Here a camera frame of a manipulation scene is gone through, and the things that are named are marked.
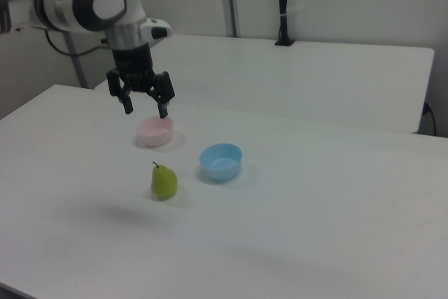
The green pear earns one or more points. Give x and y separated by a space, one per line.
164 183

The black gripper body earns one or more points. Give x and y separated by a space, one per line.
134 68

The grey metal frame leg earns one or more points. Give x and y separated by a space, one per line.
77 64

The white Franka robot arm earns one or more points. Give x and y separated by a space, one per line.
84 1

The blue plastic bowl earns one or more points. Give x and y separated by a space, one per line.
220 164

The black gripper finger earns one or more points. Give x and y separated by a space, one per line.
164 94
124 97

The black pole with clamp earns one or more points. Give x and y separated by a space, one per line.
283 1

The pink plastic bowl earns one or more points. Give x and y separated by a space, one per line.
154 132

